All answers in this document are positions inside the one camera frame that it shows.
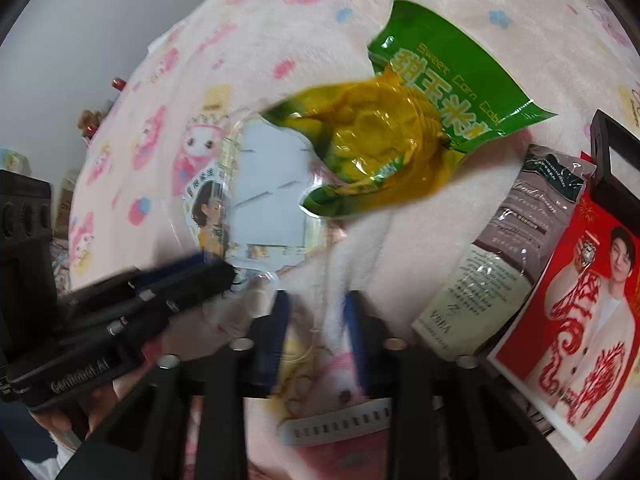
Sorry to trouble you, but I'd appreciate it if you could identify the green yellow corn packet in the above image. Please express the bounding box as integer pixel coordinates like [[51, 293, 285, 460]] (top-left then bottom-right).
[[262, 0, 558, 216]]

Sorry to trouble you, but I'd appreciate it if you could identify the red printed card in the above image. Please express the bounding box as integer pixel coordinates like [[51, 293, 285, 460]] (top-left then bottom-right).
[[487, 195, 640, 448]]

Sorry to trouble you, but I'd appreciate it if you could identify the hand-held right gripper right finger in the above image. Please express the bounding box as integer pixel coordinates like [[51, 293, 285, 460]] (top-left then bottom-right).
[[342, 290, 576, 480]]

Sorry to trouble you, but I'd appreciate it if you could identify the clear plastic printed packet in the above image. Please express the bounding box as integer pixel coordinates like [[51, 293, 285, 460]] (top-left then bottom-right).
[[185, 105, 328, 311]]

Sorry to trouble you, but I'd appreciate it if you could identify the pink printed blanket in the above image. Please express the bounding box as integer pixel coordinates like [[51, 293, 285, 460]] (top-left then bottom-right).
[[65, 0, 640, 480]]

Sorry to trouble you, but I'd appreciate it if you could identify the person's left hand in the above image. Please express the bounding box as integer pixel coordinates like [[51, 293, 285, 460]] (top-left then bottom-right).
[[30, 385, 123, 461]]

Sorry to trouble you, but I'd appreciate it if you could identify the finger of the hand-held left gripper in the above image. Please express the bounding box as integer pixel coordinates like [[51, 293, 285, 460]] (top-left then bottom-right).
[[107, 260, 237, 346], [57, 252, 208, 318]]

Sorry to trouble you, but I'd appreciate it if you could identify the white strap with holes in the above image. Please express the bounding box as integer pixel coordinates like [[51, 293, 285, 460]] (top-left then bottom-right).
[[284, 399, 392, 447]]

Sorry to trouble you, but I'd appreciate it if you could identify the brown grey sachet packet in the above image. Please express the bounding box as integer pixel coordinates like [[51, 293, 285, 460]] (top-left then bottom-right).
[[412, 144, 596, 361]]

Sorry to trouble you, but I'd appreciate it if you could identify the brown plush toy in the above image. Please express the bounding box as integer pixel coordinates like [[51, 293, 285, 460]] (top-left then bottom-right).
[[77, 110, 107, 139]]

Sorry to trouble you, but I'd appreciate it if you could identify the person's left forearm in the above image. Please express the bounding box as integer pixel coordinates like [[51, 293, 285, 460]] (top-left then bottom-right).
[[0, 400, 68, 480]]

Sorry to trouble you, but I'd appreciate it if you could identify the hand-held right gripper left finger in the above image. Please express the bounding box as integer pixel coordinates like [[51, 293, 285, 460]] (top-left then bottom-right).
[[55, 290, 293, 480]]

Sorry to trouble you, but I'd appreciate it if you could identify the black square frame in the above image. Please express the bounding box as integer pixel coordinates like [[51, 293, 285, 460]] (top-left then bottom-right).
[[590, 110, 640, 221]]

